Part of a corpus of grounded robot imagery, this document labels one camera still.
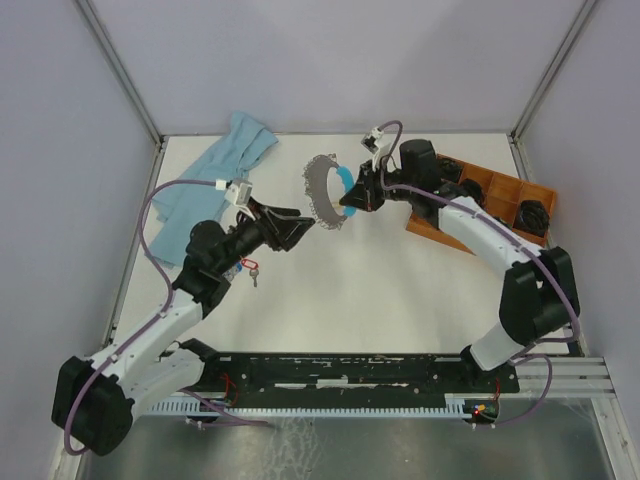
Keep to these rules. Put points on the aluminium frame rail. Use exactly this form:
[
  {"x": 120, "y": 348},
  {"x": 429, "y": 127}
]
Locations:
[{"x": 572, "y": 377}]

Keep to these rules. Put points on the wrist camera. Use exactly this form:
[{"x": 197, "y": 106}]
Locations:
[
  {"x": 376, "y": 145},
  {"x": 237, "y": 192}
]

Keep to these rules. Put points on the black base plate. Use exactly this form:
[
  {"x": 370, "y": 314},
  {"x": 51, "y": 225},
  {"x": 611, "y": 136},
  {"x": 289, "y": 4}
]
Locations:
[{"x": 431, "y": 372}]

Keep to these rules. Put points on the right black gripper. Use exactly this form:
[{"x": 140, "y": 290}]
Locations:
[{"x": 364, "y": 197}]

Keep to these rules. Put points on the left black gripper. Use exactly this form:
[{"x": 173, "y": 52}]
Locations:
[{"x": 278, "y": 229}]

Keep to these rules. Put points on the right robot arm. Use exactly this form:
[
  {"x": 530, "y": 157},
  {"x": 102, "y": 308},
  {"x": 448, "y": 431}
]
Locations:
[{"x": 539, "y": 294}]

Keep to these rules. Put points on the large keyring with blue handle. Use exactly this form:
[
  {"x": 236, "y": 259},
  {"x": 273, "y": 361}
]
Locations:
[{"x": 328, "y": 212}]

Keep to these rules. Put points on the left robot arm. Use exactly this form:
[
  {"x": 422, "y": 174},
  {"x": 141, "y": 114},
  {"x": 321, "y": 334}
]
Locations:
[{"x": 98, "y": 399}]

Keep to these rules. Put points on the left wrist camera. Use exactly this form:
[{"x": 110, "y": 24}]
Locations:
[{"x": 237, "y": 192}]

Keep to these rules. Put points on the blue tagged key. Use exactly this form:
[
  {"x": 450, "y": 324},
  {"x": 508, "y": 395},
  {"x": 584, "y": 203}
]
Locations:
[{"x": 233, "y": 271}]

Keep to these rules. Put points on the orange wooden compartment tray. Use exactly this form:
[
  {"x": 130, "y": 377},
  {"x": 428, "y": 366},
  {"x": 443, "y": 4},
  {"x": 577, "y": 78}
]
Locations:
[{"x": 527, "y": 208}]

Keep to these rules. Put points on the light blue cloth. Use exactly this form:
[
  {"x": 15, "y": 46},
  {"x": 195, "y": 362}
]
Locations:
[{"x": 180, "y": 207}]

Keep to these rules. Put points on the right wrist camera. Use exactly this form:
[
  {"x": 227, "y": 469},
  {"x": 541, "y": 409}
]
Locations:
[{"x": 376, "y": 145}]

